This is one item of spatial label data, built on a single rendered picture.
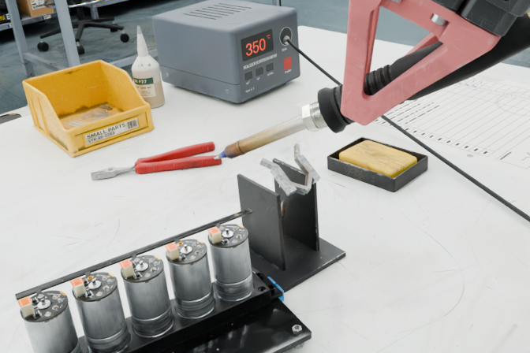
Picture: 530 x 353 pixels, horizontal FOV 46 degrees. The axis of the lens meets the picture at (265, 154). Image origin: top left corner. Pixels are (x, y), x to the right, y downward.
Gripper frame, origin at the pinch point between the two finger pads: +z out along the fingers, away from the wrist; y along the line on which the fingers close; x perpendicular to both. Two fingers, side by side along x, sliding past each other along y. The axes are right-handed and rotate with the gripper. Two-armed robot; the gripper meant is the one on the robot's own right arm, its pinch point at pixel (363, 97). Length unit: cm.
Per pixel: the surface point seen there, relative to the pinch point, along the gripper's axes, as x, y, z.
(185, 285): -3.6, 2.9, 14.6
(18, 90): -140, -229, 183
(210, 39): -15.9, -36.5, 17.7
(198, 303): -2.5, 2.8, 15.6
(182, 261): -4.4, 2.8, 13.2
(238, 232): -2.4, -0.7, 12.1
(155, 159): -13.0, -19.9, 24.5
